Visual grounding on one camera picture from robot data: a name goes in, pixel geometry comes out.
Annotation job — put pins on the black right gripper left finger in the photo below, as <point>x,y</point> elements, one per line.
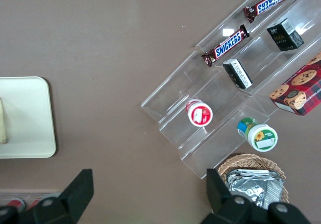
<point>70,199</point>

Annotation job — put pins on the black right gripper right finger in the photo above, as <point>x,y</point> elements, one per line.
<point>225,209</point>

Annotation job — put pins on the light tan wicker basket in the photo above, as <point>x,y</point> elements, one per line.
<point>250,160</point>

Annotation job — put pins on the cream rectangular tray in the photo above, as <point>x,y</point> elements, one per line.
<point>27,118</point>

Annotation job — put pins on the silver foil packet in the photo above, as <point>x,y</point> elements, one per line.
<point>253,192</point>
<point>253,173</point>

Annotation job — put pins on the red cola bottle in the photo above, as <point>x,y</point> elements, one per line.
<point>15,203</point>
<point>37,201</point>

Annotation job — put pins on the clear acrylic bottle rack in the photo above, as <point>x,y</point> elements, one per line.
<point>30,192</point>

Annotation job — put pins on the green lidded yogurt cup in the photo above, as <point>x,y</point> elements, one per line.
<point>263,137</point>

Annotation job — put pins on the red lidded yogurt cup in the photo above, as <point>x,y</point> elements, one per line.
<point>200,113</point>

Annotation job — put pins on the clear acrylic stepped display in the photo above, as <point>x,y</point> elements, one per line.
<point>180,83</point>

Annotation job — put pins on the small black carton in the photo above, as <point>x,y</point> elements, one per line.
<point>284,35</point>
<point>238,73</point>

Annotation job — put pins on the red plaid cookie box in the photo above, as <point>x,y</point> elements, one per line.
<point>301,88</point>

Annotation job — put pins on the Snickers chocolate bar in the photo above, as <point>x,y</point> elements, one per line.
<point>227,46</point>
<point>272,1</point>

